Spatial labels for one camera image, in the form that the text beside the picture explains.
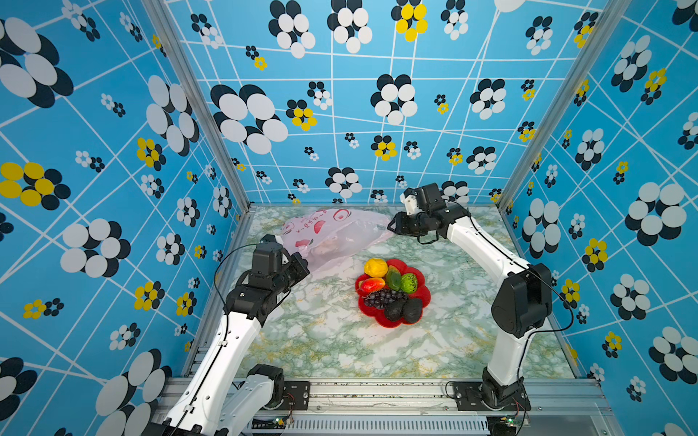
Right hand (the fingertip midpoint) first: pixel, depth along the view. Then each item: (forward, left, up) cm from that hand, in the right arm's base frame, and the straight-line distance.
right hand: (395, 225), depth 88 cm
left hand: (-16, +25, +4) cm, 30 cm away
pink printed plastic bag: (-2, +24, -3) cm, 24 cm away
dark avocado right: (-24, -4, -12) cm, 27 cm away
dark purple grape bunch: (-20, +6, -14) cm, 25 cm away
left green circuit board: (-52, +34, -20) cm, 65 cm away
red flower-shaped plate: (-16, -9, -17) cm, 25 cm away
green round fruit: (-14, -5, -13) cm, 20 cm away
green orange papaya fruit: (-13, +1, -11) cm, 17 cm away
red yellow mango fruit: (-16, +8, -10) cm, 21 cm away
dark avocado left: (-23, +1, -15) cm, 27 cm away
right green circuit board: (-52, -26, -20) cm, 61 cm away
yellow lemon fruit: (-10, +7, -10) cm, 16 cm away
